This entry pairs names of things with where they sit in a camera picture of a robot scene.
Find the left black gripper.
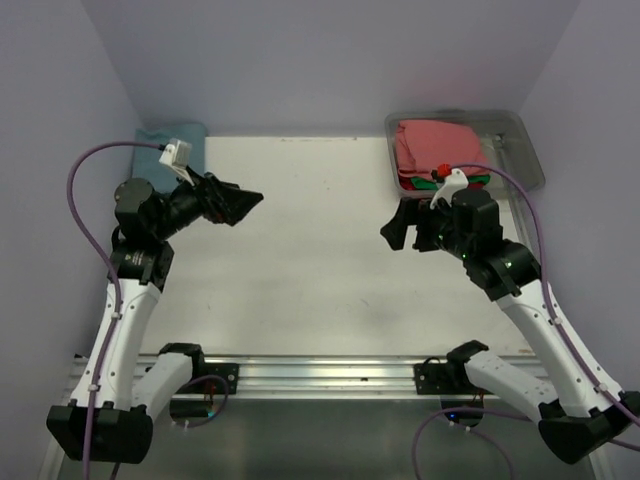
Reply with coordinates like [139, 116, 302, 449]
[151, 164, 261, 240]

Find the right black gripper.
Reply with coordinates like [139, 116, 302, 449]
[381, 196, 474, 261]

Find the blue t-shirt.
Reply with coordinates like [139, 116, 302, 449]
[131, 122, 209, 181]

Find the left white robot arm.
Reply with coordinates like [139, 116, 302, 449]
[46, 173, 264, 464]

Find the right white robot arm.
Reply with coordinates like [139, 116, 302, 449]
[380, 189, 639, 464]

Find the folded red t-shirt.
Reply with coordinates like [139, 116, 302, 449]
[398, 174, 486, 194]

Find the folded green t-shirt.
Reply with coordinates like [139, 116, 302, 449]
[407, 172, 490, 191]

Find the folded pink t-shirt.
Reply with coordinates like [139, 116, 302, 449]
[395, 119, 489, 180]

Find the clear plastic bin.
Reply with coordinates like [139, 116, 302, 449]
[385, 109, 545, 198]

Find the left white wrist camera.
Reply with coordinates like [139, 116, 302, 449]
[159, 138, 195, 186]

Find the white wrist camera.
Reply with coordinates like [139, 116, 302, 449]
[430, 164, 469, 210]
[159, 138, 195, 186]

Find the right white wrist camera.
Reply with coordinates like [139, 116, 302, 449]
[430, 164, 469, 210]

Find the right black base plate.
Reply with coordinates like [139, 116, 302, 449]
[413, 363, 490, 395]

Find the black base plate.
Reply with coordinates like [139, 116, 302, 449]
[177, 362, 240, 396]
[413, 363, 490, 395]

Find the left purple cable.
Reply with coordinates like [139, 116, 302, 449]
[66, 141, 231, 480]

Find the purple cable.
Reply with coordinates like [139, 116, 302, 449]
[412, 163, 640, 480]
[66, 141, 231, 480]

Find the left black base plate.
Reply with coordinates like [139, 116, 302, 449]
[177, 362, 240, 396]

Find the aluminium mounting rail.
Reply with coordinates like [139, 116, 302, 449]
[205, 355, 446, 401]

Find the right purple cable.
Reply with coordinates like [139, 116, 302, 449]
[412, 163, 640, 480]

